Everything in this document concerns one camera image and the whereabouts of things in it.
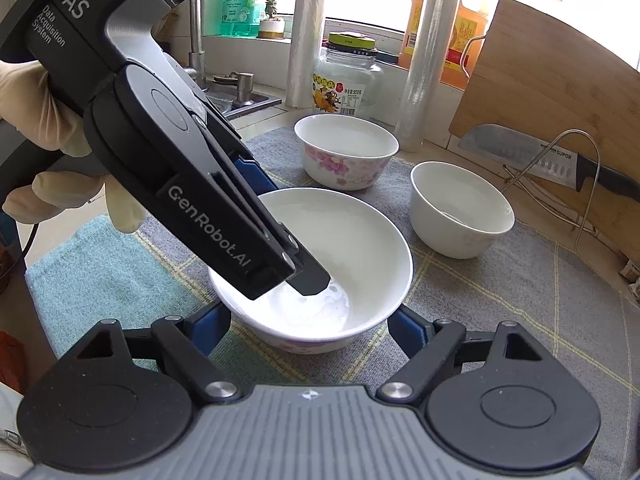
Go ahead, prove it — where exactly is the person's left hand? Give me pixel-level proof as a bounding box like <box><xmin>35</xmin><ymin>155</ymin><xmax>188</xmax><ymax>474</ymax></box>
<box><xmin>0</xmin><ymin>59</ymin><xmax>147</xmax><ymax>234</ymax></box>

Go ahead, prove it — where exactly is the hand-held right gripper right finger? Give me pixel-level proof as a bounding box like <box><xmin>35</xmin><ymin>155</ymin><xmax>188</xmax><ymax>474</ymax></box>
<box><xmin>375</xmin><ymin>304</ymin><xmax>548</xmax><ymax>406</ymax></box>

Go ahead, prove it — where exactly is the orange plastic bag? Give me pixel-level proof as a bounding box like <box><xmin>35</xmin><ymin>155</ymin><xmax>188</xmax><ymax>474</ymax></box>
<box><xmin>0</xmin><ymin>330</ymin><xmax>26</xmax><ymax>396</ymax></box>

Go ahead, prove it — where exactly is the metal faucet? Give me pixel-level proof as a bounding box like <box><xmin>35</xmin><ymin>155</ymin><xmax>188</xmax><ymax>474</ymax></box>
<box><xmin>187</xmin><ymin>0</ymin><xmax>208</xmax><ymax>91</ymax></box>

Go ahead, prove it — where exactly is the clear cling film roll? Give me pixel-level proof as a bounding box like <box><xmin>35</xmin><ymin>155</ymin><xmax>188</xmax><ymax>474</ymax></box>
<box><xmin>397</xmin><ymin>0</ymin><xmax>463</xmax><ymax>153</ymax></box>

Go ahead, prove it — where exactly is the steel sink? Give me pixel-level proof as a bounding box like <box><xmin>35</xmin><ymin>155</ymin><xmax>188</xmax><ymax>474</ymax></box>
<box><xmin>205</xmin><ymin>72</ymin><xmax>283</xmax><ymax>121</ymax></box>

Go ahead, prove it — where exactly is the large orange oil jug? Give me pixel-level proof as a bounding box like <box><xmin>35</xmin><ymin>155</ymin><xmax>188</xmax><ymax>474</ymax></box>
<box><xmin>397</xmin><ymin>0</ymin><xmax>493</xmax><ymax>91</ymax></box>

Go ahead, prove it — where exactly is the metal wire rack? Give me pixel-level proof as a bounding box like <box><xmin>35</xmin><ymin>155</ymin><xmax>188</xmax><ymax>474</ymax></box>
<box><xmin>502</xmin><ymin>129</ymin><xmax>602</xmax><ymax>253</ymax></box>

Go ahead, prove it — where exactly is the large white bowl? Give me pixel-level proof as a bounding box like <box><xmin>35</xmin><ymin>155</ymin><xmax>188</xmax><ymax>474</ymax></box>
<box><xmin>209</xmin><ymin>187</ymin><xmax>414</xmax><ymax>356</ymax></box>

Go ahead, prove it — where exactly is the grey plaid cloth mat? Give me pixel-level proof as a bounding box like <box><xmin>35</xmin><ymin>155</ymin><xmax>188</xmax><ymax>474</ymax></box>
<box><xmin>25</xmin><ymin>125</ymin><xmax>640</xmax><ymax>480</ymax></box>

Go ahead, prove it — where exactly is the pink floral white bowl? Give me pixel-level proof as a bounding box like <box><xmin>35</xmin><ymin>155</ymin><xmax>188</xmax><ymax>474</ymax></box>
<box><xmin>294</xmin><ymin>114</ymin><xmax>400</xmax><ymax>192</ymax></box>

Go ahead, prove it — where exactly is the white quilted cloth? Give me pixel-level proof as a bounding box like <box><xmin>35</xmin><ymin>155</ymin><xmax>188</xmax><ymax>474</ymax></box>
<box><xmin>0</xmin><ymin>385</ymin><xmax>31</xmax><ymax>466</ymax></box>

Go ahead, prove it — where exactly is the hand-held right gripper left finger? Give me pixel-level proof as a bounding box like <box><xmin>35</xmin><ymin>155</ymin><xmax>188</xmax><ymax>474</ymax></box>
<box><xmin>75</xmin><ymin>300</ymin><xmax>240</xmax><ymax>408</ymax></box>

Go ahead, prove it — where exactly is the glass jar with green lid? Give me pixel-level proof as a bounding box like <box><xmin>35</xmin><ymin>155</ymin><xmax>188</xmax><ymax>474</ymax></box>
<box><xmin>314</xmin><ymin>31</ymin><xmax>386</xmax><ymax>121</ymax></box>

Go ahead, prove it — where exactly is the plain white bowl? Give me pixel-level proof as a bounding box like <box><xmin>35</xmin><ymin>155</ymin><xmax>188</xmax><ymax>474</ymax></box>
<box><xmin>410</xmin><ymin>161</ymin><xmax>516</xmax><ymax>260</ymax></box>

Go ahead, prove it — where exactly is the bamboo cutting board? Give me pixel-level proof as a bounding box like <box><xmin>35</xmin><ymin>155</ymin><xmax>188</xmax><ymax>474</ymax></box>
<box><xmin>448</xmin><ymin>0</ymin><xmax>640</xmax><ymax>281</ymax></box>

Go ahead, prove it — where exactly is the small potted plant figurine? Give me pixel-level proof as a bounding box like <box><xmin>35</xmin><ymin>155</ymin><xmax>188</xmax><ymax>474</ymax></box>
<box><xmin>257</xmin><ymin>0</ymin><xmax>287</xmax><ymax>40</ymax></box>

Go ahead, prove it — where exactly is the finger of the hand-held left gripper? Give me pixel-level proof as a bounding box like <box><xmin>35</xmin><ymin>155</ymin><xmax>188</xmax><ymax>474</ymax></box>
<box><xmin>192</xmin><ymin>110</ymin><xmax>296</xmax><ymax>248</ymax></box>
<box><xmin>150</xmin><ymin>172</ymin><xmax>331</xmax><ymax>301</ymax></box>

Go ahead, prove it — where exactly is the white paper roll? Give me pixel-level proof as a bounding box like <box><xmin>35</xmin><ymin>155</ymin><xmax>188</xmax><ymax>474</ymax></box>
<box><xmin>285</xmin><ymin>0</ymin><xmax>327</xmax><ymax>110</ymax></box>

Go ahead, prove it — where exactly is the black-handled santoku knife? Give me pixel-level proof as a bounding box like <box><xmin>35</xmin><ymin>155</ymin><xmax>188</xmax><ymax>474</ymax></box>
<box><xmin>457</xmin><ymin>124</ymin><xmax>640</xmax><ymax>200</ymax></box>

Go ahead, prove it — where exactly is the metal sink soap dispenser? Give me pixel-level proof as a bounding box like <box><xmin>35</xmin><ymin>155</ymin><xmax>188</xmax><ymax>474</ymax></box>
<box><xmin>235</xmin><ymin>72</ymin><xmax>256</xmax><ymax>107</ymax></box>

